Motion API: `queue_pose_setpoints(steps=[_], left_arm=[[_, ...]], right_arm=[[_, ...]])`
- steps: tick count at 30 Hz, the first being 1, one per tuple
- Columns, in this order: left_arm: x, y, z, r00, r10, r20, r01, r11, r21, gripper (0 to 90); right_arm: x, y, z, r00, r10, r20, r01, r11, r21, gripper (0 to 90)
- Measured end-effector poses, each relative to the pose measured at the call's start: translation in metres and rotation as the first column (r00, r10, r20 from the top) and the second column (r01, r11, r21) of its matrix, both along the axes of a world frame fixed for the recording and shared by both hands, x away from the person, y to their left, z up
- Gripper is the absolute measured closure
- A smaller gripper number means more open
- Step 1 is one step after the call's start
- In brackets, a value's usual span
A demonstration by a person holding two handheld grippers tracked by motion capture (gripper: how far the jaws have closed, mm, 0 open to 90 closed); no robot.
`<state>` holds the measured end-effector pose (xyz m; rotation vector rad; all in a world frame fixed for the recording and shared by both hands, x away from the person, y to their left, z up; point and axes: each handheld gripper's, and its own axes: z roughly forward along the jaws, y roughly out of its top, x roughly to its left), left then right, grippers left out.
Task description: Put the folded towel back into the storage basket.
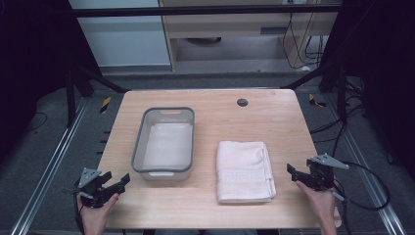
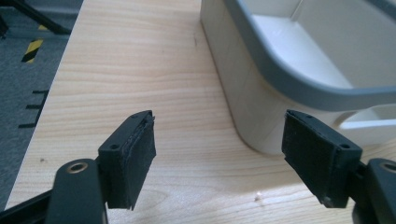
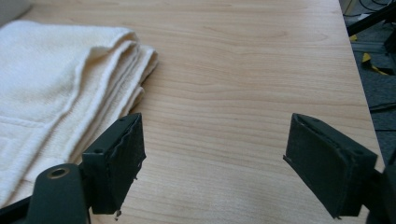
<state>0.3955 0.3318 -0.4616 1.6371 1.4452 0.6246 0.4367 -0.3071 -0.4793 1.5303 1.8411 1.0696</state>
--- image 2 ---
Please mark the white bin with grey rim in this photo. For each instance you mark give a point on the white bin with grey rim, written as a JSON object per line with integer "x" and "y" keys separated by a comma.
{"x": 280, "y": 71}

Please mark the black metal stand leg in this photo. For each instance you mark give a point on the black metal stand leg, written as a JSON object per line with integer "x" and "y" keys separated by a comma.
{"x": 34, "y": 15}

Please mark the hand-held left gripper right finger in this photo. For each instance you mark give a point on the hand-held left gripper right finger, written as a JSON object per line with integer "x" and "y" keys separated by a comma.
{"x": 314, "y": 155}

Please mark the white crumb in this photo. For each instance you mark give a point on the white crumb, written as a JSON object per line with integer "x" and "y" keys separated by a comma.
{"x": 258, "y": 196}

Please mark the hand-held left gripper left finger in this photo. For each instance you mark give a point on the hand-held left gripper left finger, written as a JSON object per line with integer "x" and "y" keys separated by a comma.
{"x": 130, "y": 161}

